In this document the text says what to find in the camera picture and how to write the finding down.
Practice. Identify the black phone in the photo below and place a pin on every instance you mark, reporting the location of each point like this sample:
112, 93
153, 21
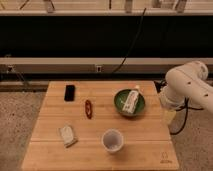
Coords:
69, 93

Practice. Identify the white wall outlet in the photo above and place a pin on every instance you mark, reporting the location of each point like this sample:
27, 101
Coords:
99, 69

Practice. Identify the grey upper rail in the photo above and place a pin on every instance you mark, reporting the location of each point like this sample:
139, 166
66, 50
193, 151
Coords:
148, 12

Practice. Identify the white sponge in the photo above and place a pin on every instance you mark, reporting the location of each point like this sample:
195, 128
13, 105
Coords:
67, 135

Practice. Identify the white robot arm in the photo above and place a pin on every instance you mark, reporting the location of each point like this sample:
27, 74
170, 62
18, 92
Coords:
186, 81

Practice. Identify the grey rail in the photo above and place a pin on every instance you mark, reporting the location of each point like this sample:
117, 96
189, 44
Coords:
148, 12
89, 65

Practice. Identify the white packet in bowl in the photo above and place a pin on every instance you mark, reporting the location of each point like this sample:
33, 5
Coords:
131, 101

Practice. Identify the brown hair clip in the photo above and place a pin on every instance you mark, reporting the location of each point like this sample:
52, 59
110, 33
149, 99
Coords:
88, 109

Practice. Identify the grey lower rail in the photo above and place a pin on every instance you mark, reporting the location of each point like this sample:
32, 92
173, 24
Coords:
89, 65

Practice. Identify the green bowl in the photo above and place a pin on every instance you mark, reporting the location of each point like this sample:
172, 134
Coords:
120, 99

